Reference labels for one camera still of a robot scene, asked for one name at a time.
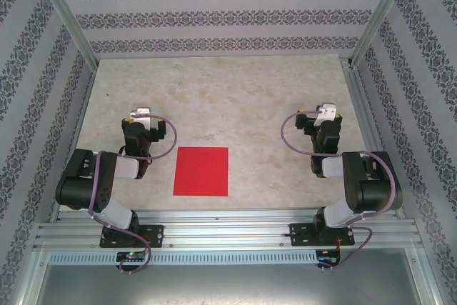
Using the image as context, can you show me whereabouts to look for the red paper sheet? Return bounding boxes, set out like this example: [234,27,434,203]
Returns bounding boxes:
[172,146,230,198]

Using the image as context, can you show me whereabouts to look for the grey metal sheet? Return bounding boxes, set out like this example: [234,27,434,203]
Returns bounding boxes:
[35,264,428,305]

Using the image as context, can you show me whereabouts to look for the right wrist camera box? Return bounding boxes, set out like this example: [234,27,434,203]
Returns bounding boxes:
[315,102,338,128]

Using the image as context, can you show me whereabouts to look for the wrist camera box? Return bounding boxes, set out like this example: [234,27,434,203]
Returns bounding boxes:
[315,102,338,128]
[129,106,161,130]

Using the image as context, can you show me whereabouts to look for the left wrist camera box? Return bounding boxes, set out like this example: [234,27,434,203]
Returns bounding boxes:
[129,106,161,130]

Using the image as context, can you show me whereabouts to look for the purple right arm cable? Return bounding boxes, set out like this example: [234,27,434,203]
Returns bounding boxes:
[281,110,399,274]

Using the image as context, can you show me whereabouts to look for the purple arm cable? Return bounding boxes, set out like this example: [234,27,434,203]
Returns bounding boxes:
[87,114,179,276]
[281,110,399,274]

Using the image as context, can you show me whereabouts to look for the aluminium side rail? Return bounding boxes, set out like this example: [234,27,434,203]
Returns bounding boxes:
[48,64,97,222]
[341,56,406,220]

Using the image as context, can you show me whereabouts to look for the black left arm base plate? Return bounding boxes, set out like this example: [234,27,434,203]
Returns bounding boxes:
[99,224,166,249]

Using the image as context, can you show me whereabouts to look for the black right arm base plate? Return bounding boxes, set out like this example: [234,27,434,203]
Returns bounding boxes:
[288,222,356,248]

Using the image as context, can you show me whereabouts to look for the aluminium frame post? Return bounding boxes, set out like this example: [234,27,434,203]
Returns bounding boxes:
[349,0,418,69]
[30,0,100,69]

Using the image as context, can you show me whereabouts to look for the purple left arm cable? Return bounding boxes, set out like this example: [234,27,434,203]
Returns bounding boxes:
[87,114,179,276]

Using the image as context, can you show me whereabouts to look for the aluminium mounting rail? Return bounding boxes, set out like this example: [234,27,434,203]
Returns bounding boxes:
[34,208,424,251]

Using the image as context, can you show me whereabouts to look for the slotted grey cable duct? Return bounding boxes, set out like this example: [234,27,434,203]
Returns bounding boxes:
[48,250,318,266]

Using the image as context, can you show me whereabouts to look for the aluminium frame strut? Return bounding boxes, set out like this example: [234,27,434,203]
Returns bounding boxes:
[406,247,446,305]
[12,249,49,305]

